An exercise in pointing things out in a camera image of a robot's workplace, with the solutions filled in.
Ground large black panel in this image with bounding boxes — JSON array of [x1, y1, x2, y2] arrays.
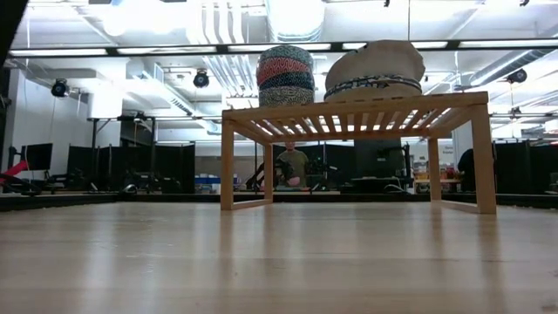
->
[[353, 138, 407, 179]]

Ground slatted wooden shelf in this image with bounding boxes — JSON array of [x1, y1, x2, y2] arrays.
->
[[219, 90, 499, 215]]

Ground person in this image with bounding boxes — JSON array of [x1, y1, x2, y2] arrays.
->
[[275, 140, 310, 189], [456, 147, 477, 193]]

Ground blue storage bins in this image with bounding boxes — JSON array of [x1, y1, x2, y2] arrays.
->
[[194, 174, 222, 194]]

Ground black background monitor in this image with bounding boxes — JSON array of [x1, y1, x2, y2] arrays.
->
[[20, 142, 54, 171]]

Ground teal patterned bowl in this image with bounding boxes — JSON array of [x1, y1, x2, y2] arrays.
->
[[257, 44, 316, 66]]

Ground red handled tool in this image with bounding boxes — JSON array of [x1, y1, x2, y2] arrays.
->
[[0, 160, 30, 185]]

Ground black round ceiling fixture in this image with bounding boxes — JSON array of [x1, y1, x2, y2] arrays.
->
[[192, 69, 211, 90], [506, 67, 529, 85], [50, 78, 71, 99]]

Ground pink zigzag bowl striped inside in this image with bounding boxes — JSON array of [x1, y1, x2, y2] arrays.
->
[[255, 55, 316, 87]]

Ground round white ceiling duct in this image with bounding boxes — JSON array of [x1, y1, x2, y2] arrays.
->
[[265, 0, 326, 43]]

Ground yellow bowl dark blue outside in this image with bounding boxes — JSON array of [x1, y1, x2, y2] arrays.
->
[[258, 71, 316, 93]]

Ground black partition screens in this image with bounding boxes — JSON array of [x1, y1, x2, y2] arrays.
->
[[492, 141, 558, 195], [66, 142, 197, 194]]

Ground dark blue patterned bowl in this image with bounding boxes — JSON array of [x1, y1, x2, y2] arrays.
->
[[258, 85, 316, 108]]

